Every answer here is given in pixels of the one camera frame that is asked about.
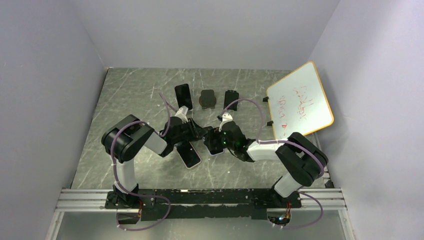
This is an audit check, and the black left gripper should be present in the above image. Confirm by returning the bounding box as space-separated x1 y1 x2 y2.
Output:
172 117 208 144

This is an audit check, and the black phone grey case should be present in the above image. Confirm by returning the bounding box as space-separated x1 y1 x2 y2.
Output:
174 83 193 111

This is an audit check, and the black phone lilac case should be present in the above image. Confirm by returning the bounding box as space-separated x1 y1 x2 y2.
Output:
208 147 225 156

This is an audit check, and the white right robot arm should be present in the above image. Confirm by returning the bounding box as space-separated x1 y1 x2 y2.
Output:
203 121 329 207

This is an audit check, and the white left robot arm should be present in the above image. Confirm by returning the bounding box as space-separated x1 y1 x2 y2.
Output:
101 114 207 208

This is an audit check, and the white grey phone stand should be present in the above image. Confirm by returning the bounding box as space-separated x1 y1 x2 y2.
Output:
180 106 191 114

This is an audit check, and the black phone pink case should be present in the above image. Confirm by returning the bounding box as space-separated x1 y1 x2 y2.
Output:
176 141 202 169

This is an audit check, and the round wooden black phone stand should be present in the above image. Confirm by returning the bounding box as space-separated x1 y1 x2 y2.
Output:
198 89 217 109

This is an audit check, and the black folding phone stand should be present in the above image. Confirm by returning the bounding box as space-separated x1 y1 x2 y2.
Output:
223 90 240 111

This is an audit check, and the yellow framed whiteboard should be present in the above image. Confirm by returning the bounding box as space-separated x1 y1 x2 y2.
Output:
266 61 335 140

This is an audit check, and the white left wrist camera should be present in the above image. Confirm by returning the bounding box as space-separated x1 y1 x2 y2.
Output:
174 107 188 124

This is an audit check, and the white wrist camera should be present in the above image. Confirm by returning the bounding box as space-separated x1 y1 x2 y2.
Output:
174 107 188 124
219 112 233 131

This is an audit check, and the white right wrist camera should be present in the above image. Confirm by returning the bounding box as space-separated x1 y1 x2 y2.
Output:
219 112 233 131

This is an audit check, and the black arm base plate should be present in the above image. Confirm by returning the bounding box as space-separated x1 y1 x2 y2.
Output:
104 188 302 224

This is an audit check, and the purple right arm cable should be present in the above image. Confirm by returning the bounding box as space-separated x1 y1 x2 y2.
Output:
222 98 327 230

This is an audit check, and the aluminium frame rail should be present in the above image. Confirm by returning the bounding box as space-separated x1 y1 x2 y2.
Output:
55 188 347 213

